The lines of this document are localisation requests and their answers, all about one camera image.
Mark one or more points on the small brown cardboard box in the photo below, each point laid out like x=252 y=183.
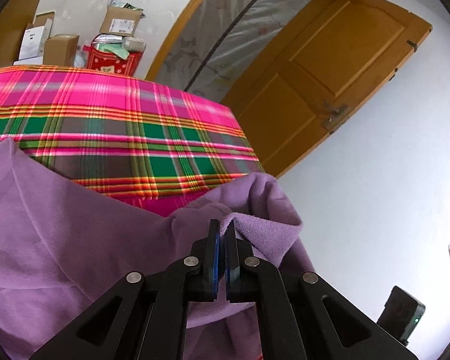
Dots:
x=60 y=50

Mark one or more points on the grey door curtain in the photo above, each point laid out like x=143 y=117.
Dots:
x=220 y=41

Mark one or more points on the wooden wardrobe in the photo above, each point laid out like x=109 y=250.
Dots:
x=14 y=18

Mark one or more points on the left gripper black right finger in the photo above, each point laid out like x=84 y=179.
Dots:
x=302 y=316

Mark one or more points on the purple fleece garment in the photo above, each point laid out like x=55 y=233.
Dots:
x=62 y=246

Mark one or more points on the wooden door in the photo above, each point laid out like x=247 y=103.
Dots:
x=327 y=62

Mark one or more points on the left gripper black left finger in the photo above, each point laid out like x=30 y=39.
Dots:
x=142 y=316

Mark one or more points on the pink plaid bed sheet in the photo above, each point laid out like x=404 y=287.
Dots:
x=144 y=144

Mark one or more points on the white open box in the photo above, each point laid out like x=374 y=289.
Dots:
x=35 y=36

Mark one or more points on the cardboard box with label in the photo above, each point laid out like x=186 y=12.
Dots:
x=121 y=18

